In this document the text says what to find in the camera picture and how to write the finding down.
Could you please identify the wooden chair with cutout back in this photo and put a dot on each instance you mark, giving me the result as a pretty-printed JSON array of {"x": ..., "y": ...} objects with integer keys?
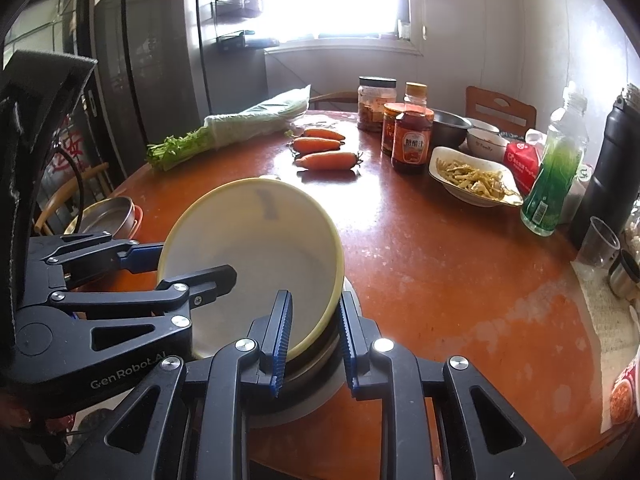
[{"x": 500, "y": 105}]

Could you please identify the white plate with food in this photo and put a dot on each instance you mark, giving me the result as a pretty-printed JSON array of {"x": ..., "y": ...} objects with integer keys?
[{"x": 470, "y": 175}]

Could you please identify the small steel bowl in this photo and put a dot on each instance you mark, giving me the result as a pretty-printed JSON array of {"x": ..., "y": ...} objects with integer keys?
[{"x": 450, "y": 130}]

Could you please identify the red-label sauce jar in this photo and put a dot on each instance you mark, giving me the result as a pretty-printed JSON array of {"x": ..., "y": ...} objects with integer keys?
[{"x": 389, "y": 132}]

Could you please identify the brown sauce bottle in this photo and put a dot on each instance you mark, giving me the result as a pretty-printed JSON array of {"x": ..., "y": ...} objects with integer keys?
[{"x": 412, "y": 145}]

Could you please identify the person's left hand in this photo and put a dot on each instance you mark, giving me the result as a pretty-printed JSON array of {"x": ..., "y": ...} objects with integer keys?
[{"x": 15, "y": 415}]

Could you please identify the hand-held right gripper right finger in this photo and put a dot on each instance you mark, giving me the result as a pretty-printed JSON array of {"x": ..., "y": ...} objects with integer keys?
[{"x": 350, "y": 345}]

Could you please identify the glass door with red lettering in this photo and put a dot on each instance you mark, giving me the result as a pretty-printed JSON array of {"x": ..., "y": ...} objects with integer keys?
[{"x": 70, "y": 150}]

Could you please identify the bright window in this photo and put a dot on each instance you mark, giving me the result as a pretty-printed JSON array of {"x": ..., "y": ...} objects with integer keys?
[{"x": 325, "y": 0}]

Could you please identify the pickle jar with black lid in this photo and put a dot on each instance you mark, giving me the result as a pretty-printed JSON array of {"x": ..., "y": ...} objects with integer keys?
[{"x": 375, "y": 105}]

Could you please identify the round steel pan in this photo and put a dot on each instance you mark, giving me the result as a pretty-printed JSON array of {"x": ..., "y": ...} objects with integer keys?
[{"x": 107, "y": 215}]

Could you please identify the small steel cup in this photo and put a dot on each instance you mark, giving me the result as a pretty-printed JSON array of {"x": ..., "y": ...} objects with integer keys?
[{"x": 622, "y": 275}]

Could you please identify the dark grey refrigerator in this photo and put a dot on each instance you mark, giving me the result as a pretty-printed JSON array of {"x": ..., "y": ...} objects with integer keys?
[{"x": 150, "y": 60}]

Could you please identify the celery bunch in plastic bag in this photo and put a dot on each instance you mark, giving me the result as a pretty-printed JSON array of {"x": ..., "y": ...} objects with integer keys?
[{"x": 250, "y": 120}]

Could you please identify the clear plastic cup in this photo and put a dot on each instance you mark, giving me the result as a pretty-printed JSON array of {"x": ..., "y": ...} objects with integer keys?
[{"x": 597, "y": 245}]

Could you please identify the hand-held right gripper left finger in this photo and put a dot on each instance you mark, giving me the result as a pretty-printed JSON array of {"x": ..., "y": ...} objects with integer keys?
[{"x": 282, "y": 340}]

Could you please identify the black thermos flask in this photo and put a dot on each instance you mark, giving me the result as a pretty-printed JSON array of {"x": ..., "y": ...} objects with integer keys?
[{"x": 610, "y": 160}]

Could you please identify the red snack packet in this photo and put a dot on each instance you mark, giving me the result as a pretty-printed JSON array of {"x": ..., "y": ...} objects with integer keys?
[{"x": 625, "y": 400}]

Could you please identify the white paper sheet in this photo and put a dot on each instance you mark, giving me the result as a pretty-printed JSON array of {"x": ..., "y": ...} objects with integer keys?
[{"x": 607, "y": 325}]

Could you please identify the white ceramic bowl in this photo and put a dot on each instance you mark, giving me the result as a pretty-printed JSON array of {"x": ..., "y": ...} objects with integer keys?
[
  {"x": 485, "y": 124},
  {"x": 487, "y": 147}
]

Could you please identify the dark box on windowsill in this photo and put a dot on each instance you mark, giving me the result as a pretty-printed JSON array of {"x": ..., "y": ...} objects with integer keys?
[{"x": 250, "y": 42}]

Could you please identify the wooden chair behind table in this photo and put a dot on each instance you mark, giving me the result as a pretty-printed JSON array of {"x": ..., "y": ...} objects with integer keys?
[{"x": 335, "y": 95}]

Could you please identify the orange plate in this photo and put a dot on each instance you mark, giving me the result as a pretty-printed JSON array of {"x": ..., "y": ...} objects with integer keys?
[{"x": 138, "y": 220}]

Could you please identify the carrot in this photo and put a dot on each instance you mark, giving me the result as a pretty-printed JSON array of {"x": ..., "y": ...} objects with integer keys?
[
  {"x": 315, "y": 144},
  {"x": 322, "y": 134},
  {"x": 325, "y": 160}
]

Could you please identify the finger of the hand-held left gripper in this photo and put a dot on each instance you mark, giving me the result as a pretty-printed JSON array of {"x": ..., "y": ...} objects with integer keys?
[
  {"x": 137, "y": 259},
  {"x": 210, "y": 282}
]

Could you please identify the wooden chair with curved back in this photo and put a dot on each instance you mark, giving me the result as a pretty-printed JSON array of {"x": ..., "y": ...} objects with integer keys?
[{"x": 92, "y": 171}]

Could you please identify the red tissue packet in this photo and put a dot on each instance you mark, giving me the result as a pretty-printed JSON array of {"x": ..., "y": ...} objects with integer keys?
[{"x": 522, "y": 162}]

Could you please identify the green drink bottle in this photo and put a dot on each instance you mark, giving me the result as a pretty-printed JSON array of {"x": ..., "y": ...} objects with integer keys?
[{"x": 552, "y": 175}]

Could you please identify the white bowl with yellow rim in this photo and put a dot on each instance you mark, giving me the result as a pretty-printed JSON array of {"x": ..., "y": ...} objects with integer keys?
[{"x": 280, "y": 240}]

